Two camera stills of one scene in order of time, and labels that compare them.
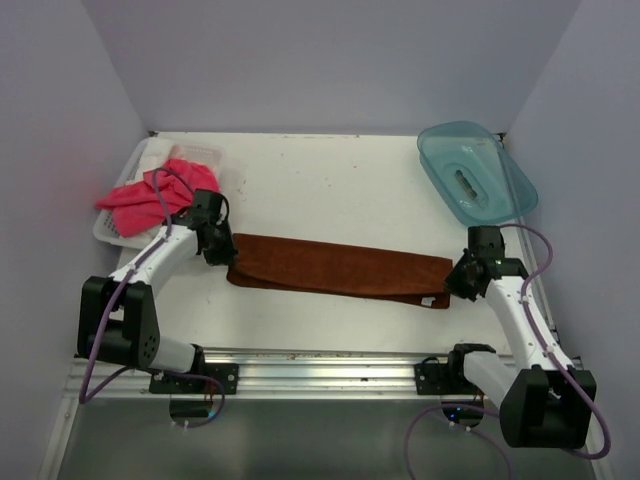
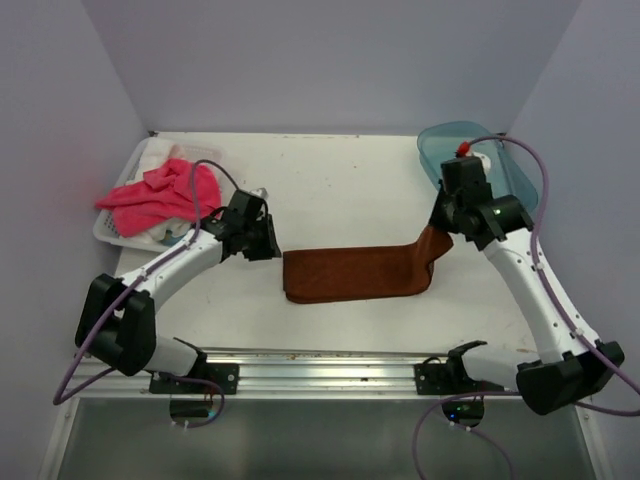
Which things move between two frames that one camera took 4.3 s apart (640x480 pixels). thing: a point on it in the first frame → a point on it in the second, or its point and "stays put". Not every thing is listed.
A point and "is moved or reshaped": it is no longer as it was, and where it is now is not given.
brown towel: x=321 y=269 is moved or reshaped
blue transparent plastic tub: x=471 y=173 stays put
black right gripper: x=453 y=284 → x=438 y=220
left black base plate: x=228 y=374 stays put
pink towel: x=137 y=207 stays put
